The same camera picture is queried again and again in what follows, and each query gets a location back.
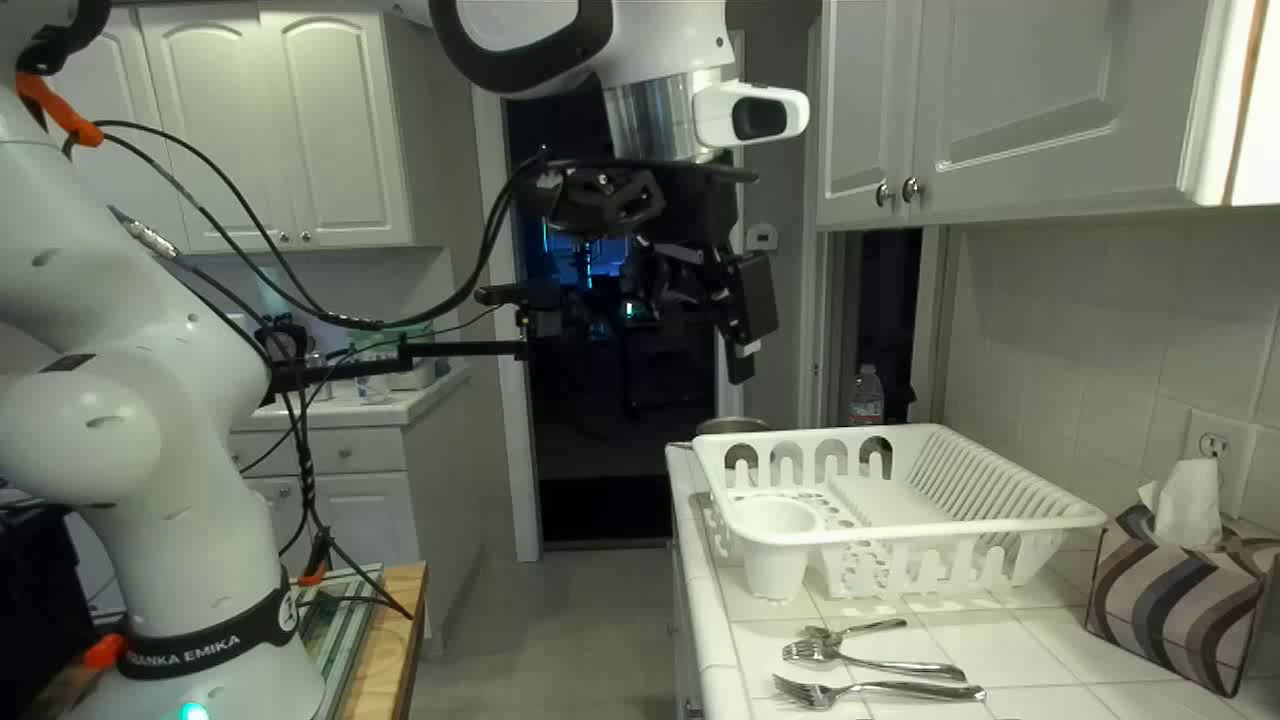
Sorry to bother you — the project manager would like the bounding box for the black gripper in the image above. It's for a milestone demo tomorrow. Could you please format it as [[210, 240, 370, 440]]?
[[537, 156, 737, 416]]

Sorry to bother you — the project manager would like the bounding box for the clear plastic water bottle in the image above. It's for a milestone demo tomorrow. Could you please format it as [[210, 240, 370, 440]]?
[[852, 361, 888, 430]]

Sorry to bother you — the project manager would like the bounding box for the white utensil cup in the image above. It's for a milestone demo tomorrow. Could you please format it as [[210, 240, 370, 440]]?
[[723, 491, 823, 605]]

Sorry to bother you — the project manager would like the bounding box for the white background base cabinet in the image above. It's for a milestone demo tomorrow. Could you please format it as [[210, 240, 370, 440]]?
[[224, 370, 473, 634]]

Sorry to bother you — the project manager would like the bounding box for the white plastic dish rack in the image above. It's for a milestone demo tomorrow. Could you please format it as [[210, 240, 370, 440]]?
[[688, 421, 1112, 605]]

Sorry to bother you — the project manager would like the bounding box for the white upper cabinet door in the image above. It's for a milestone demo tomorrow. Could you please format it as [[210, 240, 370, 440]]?
[[813, 0, 927, 231], [915, 0, 1223, 226]]

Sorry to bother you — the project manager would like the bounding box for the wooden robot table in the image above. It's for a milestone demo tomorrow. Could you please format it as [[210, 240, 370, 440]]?
[[334, 556, 434, 720]]

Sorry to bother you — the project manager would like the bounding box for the striped tissue box cover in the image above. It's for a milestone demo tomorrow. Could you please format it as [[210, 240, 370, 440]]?
[[1083, 500, 1280, 701]]

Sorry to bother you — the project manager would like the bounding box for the black equipment case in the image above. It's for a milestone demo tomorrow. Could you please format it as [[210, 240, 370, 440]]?
[[0, 504, 96, 720]]

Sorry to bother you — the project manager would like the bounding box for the white door frame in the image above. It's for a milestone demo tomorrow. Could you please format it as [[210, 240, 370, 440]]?
[[467, 84, 754, 564]]

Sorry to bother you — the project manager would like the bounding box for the black stereo camera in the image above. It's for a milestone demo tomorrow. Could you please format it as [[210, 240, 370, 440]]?
[[478, 276, 572, 336]]

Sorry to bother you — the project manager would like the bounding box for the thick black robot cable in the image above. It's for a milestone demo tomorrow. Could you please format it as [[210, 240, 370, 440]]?
[[91, 115, 551, 336]]

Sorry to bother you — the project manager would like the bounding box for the grey metal base plate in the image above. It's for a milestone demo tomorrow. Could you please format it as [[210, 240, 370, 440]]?
[[293, 564, 387, 676]]

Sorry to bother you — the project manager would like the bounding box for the black cable with silver connector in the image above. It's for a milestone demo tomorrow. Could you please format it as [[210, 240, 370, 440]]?
[[105, 204, 418, 623]]

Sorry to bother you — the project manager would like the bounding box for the white wall outlet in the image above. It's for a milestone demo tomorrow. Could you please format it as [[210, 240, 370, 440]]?
[[1180, 410, 1260, 518]]

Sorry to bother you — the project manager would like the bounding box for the orange clamp handle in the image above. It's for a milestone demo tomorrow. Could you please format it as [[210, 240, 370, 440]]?
[[71, 634, 134, 676]]

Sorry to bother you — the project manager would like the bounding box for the orange cable clip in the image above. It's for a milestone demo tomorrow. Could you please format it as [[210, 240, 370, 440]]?
[[11, 72, 107, 153]]

